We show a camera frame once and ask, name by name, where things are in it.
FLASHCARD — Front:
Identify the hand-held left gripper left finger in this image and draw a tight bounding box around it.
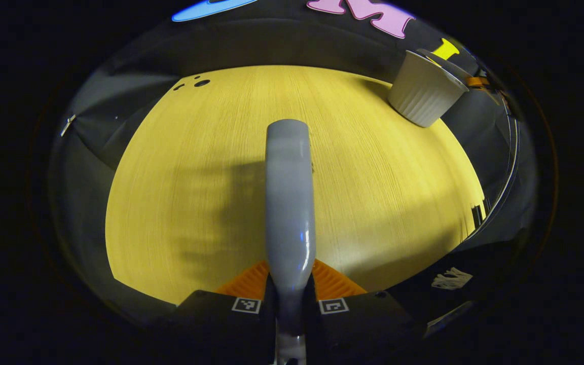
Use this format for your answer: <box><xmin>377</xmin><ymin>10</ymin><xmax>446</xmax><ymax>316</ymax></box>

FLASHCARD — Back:
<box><xmin>168</xmin><ymin>260</ymin><xmax>277</xmax><ymax>365</ymax></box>

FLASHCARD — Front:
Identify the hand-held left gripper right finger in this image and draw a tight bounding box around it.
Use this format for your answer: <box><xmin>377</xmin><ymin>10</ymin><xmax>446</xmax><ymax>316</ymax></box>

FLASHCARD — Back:
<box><xmin>305</xmin><ymin>259</ymin><xmax>427</xmax><ymax>365</ymax></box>

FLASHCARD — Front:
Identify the grey dustpan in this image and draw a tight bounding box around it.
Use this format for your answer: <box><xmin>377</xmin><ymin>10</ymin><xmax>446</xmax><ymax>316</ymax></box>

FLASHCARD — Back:
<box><xmin>416</xmin><ymin>48</ymin><xmax>475</xmax><ymax>84</ymax></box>

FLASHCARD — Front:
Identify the white ribbed garbage bin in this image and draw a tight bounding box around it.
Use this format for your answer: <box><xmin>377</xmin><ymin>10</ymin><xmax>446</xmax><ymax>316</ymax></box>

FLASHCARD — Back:
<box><xmin>387</xmin><ymin>50</ymin><xmax>470</xmax><ymax>128</ymax></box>

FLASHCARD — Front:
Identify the small grey broom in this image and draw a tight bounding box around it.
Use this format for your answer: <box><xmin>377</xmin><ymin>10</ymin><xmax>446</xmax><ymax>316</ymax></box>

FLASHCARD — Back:
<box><xmin>265</xmin><ymin>119</ymin><xmax>317</xmax><ymax>365</ymax></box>

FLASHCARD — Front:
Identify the white crumpled paper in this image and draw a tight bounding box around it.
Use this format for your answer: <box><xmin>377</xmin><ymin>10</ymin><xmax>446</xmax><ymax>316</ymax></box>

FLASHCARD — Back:
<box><xmin>431</xmin><ymin>267</ymin><xmax>473</xmax><ymax>290</ymax></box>

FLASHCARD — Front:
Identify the black backdrop cloth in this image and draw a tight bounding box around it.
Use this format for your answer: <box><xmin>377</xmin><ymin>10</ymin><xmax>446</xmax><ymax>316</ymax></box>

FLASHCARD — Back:
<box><xmin>49</xmin><ymin>0</ymin><xmax>538</xmax><ymax>325</ymax></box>

